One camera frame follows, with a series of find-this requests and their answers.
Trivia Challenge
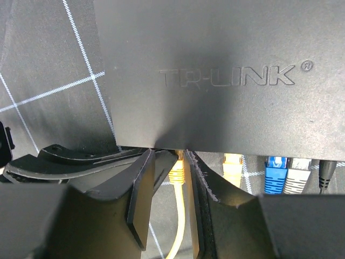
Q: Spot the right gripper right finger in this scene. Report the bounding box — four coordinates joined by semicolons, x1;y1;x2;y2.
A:
184;151;344;258

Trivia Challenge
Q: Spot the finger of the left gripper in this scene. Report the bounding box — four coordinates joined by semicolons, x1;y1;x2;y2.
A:
4;145;146;183

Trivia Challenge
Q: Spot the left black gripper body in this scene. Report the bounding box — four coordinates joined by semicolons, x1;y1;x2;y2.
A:
0;122;14;167

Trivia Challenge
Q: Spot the grey ethernet cable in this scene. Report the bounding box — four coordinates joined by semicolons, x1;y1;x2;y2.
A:
282;158;313;195

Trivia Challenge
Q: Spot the black network switch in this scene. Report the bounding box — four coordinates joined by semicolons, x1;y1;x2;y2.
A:
94;1;344;161

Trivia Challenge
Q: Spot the blue ethernet cable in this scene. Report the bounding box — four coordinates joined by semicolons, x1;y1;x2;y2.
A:
264;155;288;195

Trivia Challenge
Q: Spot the black power cable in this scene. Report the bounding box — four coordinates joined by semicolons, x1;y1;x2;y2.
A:
318;159;337;195

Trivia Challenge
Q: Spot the orange ethernet cable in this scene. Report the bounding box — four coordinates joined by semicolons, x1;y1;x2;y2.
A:
164;150;187;259
222;153;243;188

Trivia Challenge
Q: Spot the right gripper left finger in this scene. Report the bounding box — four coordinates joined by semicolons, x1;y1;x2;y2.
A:
1;149;178;258

